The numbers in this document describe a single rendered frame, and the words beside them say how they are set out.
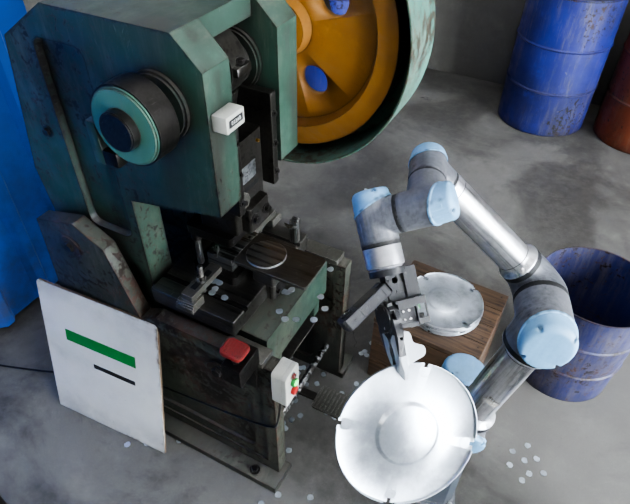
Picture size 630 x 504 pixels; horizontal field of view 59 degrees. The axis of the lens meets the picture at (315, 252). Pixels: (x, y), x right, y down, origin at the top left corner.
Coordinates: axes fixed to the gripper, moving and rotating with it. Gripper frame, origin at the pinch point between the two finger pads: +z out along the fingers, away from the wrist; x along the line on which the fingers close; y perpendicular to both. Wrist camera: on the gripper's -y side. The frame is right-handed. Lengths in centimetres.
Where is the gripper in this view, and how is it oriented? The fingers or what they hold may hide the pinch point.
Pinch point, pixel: (399, 373)
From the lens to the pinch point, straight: 108.7
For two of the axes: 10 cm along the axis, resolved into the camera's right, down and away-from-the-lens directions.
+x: -2.4, 0.7, 9.7
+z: 2.2, 9.8, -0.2
